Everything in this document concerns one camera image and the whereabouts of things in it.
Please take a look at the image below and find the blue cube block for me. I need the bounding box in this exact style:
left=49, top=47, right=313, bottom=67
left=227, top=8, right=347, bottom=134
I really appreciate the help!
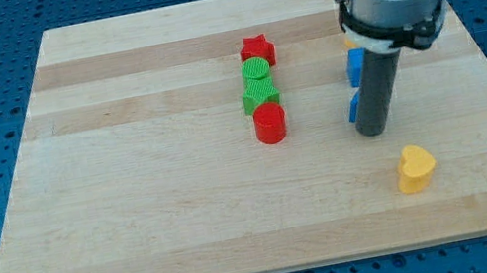
left=346, top=48, right=365, bottom=88

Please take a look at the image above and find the yellow hexagon block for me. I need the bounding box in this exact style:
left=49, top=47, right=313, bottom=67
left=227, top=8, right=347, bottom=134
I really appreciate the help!
left=344, top=37, right=358, bottom=49

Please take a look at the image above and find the red cylinder block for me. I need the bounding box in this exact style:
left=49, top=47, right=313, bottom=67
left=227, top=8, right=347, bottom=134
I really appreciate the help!
left=252, top=102, right=287, bottom=145

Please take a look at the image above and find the green star block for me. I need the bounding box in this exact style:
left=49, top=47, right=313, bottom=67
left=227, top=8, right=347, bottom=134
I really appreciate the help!
left=242, top=76, right=281, bottom=116

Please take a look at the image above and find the wooden board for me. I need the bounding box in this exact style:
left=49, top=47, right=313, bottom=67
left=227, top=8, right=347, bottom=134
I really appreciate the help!
left=0, top=0, right=487, bottom=273

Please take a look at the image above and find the green cylinder block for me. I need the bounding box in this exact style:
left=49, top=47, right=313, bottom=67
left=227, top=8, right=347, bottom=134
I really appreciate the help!
left=241, top=57, right=270, bottom=84

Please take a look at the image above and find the red star block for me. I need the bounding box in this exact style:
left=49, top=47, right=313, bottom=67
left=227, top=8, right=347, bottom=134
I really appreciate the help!
left=240, top=34, right=277, bottom=66

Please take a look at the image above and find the blue block behind rod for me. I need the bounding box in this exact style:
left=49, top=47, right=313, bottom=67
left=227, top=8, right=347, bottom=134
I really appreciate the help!
left=348, top=90, right=359, bottom=123

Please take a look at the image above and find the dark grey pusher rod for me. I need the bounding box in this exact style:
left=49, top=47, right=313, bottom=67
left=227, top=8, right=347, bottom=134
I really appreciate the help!
left=354, top=48, right=400, bottom=137

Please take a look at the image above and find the yellow heart block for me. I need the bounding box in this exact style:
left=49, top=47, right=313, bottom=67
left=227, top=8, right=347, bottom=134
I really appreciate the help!
left=397, top=145, right=437, bottom=194

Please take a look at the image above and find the black clamp bracket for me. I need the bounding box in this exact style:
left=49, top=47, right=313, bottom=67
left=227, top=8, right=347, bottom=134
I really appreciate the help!
left=334, top=0, right=447, bottom=54

